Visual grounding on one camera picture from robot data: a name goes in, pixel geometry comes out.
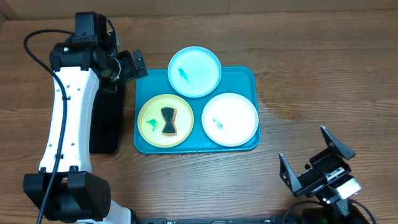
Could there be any black plastic tray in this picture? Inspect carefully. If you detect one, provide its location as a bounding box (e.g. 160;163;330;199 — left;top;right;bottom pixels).
89;84;126;154

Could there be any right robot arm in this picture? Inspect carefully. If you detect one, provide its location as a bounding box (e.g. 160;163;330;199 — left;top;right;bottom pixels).
271;126;376;223

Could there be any white plate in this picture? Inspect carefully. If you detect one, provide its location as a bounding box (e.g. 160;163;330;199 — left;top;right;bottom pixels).
201;93;259;147

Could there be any yellow-green plate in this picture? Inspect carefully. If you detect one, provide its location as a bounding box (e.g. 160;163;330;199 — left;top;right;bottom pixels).
136;94;194;148

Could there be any teal plastic tray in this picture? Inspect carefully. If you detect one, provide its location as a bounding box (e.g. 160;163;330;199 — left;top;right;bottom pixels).
133;66;261;154

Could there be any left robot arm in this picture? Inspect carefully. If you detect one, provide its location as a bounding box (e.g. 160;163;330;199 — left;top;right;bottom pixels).
23;42;147;223

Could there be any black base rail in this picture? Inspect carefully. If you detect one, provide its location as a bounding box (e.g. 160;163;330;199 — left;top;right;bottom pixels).
81;214;358;224

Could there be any orange sponge with dark scourer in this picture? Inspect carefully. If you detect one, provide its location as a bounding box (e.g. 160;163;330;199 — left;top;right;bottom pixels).
161;107;177;136

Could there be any light blue plate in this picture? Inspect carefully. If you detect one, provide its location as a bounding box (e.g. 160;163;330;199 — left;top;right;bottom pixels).
167;46;221;98

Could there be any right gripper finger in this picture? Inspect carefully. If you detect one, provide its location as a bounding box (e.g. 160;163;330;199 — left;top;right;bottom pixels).
278;152;303;197
320;126;356;160

